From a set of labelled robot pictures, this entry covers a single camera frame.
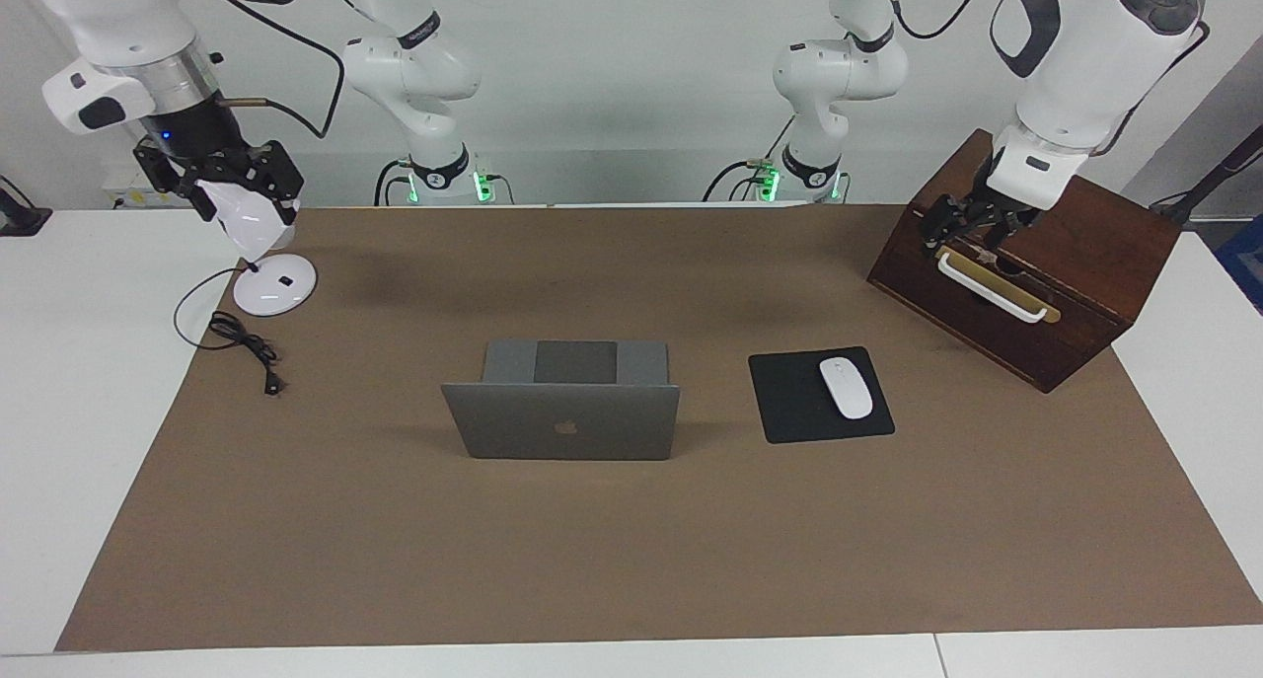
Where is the grey apple laptop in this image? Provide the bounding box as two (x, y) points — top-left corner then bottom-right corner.
(441, 339), (682, 462)

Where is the dark wooden box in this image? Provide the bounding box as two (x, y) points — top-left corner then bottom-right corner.
(866, 128), (1183, 395)

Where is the white desk lamp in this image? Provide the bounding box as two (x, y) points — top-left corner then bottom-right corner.
(195, 180), (319, 317)

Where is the white computer mouse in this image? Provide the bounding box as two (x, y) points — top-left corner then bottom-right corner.
(819, 357), (875, 420)

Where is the black table clamp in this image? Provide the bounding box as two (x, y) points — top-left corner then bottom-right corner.
(0, 175), (52, 237)

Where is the black mouse pad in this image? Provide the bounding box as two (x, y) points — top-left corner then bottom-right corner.
(748, 346), (896, 445)

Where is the black stand leg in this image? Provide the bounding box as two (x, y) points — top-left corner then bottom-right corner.
(1150, 125), (1263, 227)

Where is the brown table mat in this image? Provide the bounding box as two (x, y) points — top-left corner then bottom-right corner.
(54, 204), (1263, 652)

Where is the white box handle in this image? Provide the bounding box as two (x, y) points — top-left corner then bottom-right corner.
(935, 252), (1047, 324)

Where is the white wall power strip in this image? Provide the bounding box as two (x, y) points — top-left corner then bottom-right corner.
(104, 177), (184, 209)

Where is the brass handle plate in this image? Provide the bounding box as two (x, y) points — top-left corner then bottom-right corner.
(930, 244), (1062, 325)

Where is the black lamp power cable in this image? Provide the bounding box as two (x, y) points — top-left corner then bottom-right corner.
(174, 266), (287, 397)

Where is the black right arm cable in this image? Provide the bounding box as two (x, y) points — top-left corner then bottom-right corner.
(212, 0), (346, 141)

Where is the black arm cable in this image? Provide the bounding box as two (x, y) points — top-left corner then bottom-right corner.
(212, 0), (346, 141)
(883, 0), (1211, 158)

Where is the black base cable bundle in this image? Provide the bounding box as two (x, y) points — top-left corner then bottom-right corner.
(373, 158), (514, 206)
(703, 115), (852, 204)

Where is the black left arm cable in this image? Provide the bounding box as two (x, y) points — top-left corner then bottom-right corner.
(883, 0), (1211, 158)

